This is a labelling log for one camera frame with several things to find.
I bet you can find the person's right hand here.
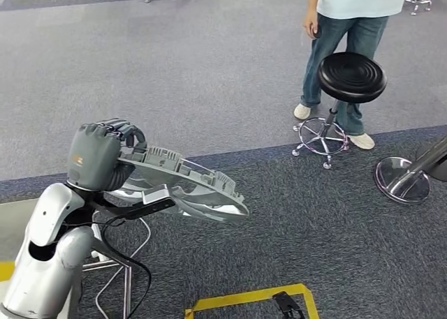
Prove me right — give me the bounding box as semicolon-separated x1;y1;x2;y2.
302;8;321;40

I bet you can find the silver plastic wheel cover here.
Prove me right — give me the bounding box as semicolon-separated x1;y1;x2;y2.
104;144;251;224

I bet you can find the steel workbench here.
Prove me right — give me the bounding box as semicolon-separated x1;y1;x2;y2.
0;198;134;319

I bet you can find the chrome stanchion post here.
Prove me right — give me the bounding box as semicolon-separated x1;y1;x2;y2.
373;134;447;205

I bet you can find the black seat chrome stool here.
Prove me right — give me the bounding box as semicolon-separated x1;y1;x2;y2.
291;52;389;171

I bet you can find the black left wrist camera bracket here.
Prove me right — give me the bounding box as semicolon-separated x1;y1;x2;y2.
88;196;177;221

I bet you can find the yellow floor tape frame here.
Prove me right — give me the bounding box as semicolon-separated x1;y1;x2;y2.
184;283;319;319

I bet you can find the black camera cable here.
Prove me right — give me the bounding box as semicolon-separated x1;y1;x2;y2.
63;215;153;319

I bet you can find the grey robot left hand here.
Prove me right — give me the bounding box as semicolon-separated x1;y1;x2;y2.
66;119;148;193

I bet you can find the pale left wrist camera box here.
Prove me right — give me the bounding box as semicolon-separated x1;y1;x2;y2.
141;184;172;206

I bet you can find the wide yellow marking tape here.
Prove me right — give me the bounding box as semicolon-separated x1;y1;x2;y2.
0;260;17;282

